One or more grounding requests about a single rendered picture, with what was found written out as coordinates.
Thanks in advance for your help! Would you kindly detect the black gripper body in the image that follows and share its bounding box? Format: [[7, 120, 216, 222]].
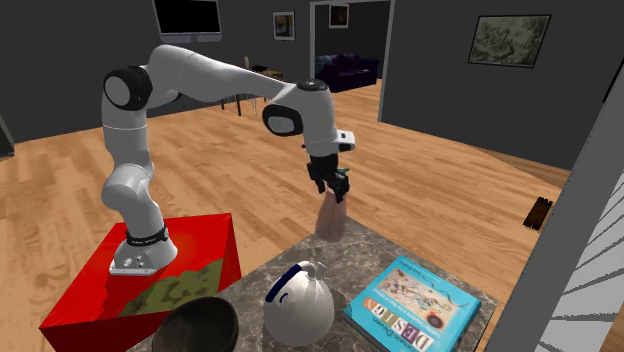
[[305, 153, 341, 181]]

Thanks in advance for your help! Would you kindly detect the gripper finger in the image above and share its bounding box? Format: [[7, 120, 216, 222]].
[[306, 165, 329, 195], [325, 167, 352, 204]]

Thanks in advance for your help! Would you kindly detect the pink translucent vase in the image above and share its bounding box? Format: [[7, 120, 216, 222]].
[[314, 188, 349, 242]]

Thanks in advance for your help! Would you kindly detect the grey marble table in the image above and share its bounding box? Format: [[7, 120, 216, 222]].
[[127, 214, 499, 352]]

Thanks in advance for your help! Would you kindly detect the dark purple sofa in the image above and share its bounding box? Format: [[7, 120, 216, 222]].
[[314, 52, 381, 94]]

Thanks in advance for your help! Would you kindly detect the dark dining table with chair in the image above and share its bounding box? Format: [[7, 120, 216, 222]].
[[219, 54, 290, 118]]

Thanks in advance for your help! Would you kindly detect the red patterned robot stand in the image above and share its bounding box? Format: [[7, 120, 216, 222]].
[[38, 212, 243, 352]]

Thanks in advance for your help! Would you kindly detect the teal book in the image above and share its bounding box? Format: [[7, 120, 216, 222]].
[[342, 255, 483, 352]]

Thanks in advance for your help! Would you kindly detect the dark round bowl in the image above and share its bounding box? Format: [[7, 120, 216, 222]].
[[151, 296, 241, 352]]

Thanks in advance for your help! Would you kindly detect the dark brown wooden block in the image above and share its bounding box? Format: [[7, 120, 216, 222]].
[[522, 196, 555, 232]]

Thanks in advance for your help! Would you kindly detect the large framed landscape picture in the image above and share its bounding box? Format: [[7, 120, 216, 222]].
[[467, 13, 553, 70]]

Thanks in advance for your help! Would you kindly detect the grey door frame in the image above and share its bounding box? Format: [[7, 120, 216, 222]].
[[309, 0, 397, 124]]

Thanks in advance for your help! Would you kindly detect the white jug with blue handle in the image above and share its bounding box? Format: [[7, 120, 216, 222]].
[[263, 260, 337, 348]]

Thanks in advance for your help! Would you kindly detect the small framed wall picture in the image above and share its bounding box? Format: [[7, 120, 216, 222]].
[[271, 10, 297, 42]]

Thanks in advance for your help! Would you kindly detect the dark framed wall picture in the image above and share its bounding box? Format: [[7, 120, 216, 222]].
[[328, 3, 351, 29]]

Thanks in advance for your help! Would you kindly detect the black wall television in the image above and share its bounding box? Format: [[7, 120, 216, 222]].
[[151, 0, 224, 45]]

